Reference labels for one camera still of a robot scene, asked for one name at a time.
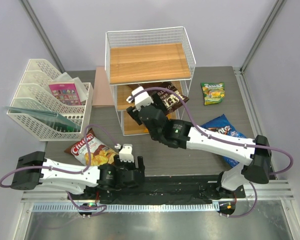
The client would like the orange honey dijon chips bag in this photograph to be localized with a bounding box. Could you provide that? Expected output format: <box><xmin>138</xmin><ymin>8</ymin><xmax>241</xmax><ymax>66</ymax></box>
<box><xmin>143</xmin><ymin>112</ymin><xmax>176</xmax><ymax>133</ymax></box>

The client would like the brown Kettle sea salt bag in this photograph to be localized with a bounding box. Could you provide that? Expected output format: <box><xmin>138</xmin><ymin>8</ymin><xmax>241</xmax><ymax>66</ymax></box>
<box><xmin>128</xmin><ymin>81</ymin><xmax>189</xmax><ymax>115</ymax></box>

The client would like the white wire shelf rack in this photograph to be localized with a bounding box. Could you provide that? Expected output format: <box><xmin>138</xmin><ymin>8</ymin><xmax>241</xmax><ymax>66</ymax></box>
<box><xmin>104</xmin><ymin>26</ymin><xmax>196</xmax><ymax>136</ymax></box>

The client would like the blue Doritos chips bag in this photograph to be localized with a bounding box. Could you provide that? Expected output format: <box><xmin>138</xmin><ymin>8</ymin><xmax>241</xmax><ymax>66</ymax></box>
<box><xmin>199</xmin><ymin>114</ymin><xmax>251</xmax><ymax>168</ymax></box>

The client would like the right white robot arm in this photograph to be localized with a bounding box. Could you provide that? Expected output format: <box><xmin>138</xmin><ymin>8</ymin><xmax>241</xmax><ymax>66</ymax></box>
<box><xmin>126</xmin><ymin>104</ymin><xmax>272</xmax><ymax>200</ymax></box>

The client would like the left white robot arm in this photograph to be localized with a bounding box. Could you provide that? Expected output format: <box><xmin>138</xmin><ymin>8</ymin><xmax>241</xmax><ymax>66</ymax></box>
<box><xmin>10</xmin><ymin>151</ymin><xmax>145</xmax><ymax>200</ymax></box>

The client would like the brown Chuba cassava chips bag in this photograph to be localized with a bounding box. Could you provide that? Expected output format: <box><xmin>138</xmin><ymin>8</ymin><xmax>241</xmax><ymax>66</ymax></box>
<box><xmin>64</xmin><ymin>129</ymin><xmax>117</xmax><ymax>166</ymax></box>

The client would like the top wooden shelf board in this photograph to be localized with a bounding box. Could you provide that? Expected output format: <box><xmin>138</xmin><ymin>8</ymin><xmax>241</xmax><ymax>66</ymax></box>
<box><xmin>108</xmin><ymin>43</ymin><xmax>191</xmax><ymax>85</ymax></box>

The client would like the black base mat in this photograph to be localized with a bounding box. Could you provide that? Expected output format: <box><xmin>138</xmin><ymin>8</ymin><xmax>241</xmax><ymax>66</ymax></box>
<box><xmin>71</xmin><ymin>175</ymin><xmax>246</xmax><ymax>205</ymax></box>

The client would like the pink flat board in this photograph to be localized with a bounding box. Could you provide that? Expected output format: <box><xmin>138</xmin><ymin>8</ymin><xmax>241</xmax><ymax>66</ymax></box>
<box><xmin>92</xmin><ymin>66</ymin><xmax>114</xmax><ymax>107</ymax></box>

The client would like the green yellow snack bag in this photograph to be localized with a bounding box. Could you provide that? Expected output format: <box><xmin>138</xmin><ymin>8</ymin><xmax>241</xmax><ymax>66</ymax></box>
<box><xmin>200</xmin><ymin>82</ymin><xmax>226</xmax><ymax>106</ymax></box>

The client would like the pink sticker booklet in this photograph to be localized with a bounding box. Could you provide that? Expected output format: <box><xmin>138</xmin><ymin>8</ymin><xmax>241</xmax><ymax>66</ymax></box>
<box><xmin>48</xmin><ymin>82</ymin><xmax>82</xmax><ymax>106</ymax></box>

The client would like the green translucent folder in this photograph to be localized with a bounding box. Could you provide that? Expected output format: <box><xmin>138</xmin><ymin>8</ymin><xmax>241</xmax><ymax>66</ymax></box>
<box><xmin>4</xmin><ymin>106</ymin><xmax>81</xmax><ymax>133</ymax></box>

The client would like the white plastic file organizer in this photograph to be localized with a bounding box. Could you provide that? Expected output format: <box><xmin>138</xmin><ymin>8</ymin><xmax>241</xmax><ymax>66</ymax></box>
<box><xmin>6</xmin><ymin>59</ymin><xmax>93</xmax><ymax>141</ymax></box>

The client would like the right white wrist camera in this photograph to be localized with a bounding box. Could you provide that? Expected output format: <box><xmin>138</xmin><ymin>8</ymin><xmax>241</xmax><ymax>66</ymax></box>
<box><xmin>126</xmin><ymin>86</ymin><xmax>154</xmax><ymax>111</ymax></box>

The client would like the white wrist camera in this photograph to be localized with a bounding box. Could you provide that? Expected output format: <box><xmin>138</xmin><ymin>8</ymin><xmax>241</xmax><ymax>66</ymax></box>
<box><xmin>114</xmin><ymin>143</ymin><xmax>135</xmax><ymax>163</ymax></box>
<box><xmin>126</xmin><ymin>86</ymin><xmax>154</xmax><ymax>111</ymax></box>

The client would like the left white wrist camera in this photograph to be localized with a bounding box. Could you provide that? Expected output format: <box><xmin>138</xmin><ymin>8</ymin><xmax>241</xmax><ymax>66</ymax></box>
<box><xmin>114</xmin><ymin>143</ymin><xmax>135</xmax><ymax>163</ymax></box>

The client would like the white slotted cable duct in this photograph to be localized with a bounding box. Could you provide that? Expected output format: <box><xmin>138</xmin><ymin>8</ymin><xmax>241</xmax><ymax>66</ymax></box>
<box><xmin>32</xmin><ymin>202</ymin><xmax>220</xmax><ymax>213</ymax></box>

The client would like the left aluminium frame post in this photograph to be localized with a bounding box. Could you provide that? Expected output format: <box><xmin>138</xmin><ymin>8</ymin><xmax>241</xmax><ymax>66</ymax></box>
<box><xmin>19</xmin><ymin>0</ymin><xmax>65</xmax><ymax>73</ymax></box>

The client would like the aluminium frame post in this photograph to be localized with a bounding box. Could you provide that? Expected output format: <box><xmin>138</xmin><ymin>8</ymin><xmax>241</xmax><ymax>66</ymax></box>
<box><xmin>240</xmin><ymin>0</ymin><xmax>287</xmax><ymax>73</ymax></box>
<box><xmin>19</xmin><ymin>0</ymin><xmax>65</xmax><ymax>73</ymax></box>

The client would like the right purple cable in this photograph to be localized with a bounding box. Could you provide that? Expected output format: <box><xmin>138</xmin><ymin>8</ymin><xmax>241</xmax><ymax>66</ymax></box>
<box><xmin>133</xmin><ymin>87</ymin><xmax>294</xmax><ymax>218</ymax></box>

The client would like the right aluminium frame post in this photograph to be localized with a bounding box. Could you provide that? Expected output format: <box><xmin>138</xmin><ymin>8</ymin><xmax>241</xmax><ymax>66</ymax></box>
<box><xmin>240</xmin><ymin>0</ymin><xmax>287</xmax><ymax>73</ymax></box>

